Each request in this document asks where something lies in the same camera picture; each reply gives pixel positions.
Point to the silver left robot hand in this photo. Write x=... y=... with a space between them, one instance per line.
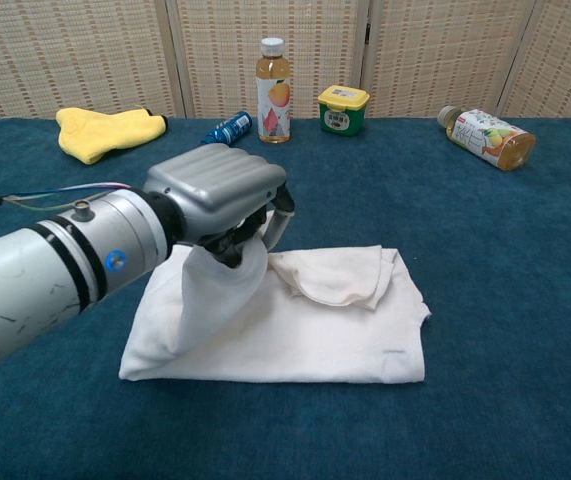
x=215 y=180

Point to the white T-shirt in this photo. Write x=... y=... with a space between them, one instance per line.
x=290 y=340

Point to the beige woven screen panel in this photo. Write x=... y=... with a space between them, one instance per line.
x=265 y=25
x=65 y=55
x=565 y=55
x=445 y=55

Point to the blue plastic bottle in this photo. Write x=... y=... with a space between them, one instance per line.
x=232 y=125

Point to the tea bottle with peach label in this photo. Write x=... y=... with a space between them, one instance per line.
x=274 y=100

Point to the yellow cloth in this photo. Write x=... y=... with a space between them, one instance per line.
x=95 y=132

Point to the green container with yellow lid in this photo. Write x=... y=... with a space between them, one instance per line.
x=342 y=117

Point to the tea bottle with green label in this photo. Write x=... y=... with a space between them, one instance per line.
x=490 y=137

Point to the blue carpet table cover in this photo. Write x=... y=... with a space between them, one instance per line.
x=465 y=250

